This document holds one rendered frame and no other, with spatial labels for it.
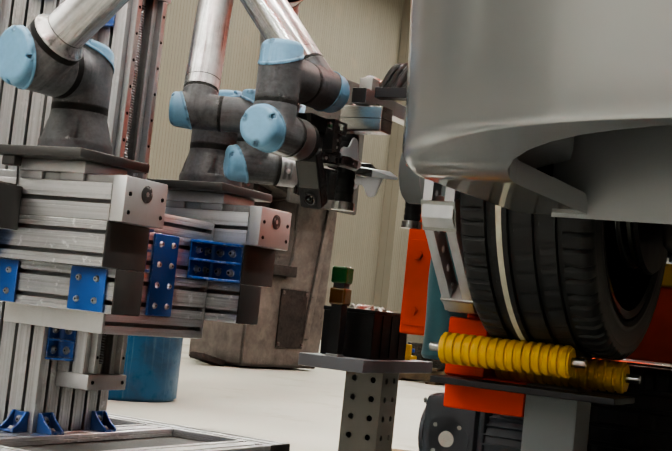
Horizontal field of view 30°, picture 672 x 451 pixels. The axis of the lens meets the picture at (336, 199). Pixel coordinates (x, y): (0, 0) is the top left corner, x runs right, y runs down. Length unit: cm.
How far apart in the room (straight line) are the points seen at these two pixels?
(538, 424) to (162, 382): 419
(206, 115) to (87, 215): 33
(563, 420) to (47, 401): 113
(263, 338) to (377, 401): 723
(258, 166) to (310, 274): 814
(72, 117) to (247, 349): 769
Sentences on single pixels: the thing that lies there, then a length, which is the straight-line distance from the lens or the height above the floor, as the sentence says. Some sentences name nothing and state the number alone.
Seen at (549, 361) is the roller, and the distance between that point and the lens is 226.
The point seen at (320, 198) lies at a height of 76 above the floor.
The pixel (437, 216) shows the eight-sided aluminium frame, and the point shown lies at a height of 74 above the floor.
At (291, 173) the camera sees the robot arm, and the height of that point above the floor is 83.
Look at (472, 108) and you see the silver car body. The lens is 141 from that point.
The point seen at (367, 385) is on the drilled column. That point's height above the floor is 38.
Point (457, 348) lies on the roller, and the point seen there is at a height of 51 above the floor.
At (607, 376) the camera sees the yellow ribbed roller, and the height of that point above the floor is 49.
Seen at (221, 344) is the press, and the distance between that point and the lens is 1028.
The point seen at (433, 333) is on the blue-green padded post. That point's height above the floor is 53.
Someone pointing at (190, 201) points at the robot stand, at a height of 77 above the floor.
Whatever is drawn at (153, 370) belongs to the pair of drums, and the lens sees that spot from 634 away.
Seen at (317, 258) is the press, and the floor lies 96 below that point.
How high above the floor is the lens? 56
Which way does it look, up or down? 5 degrees up
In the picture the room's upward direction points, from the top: 6 degrees clockwise
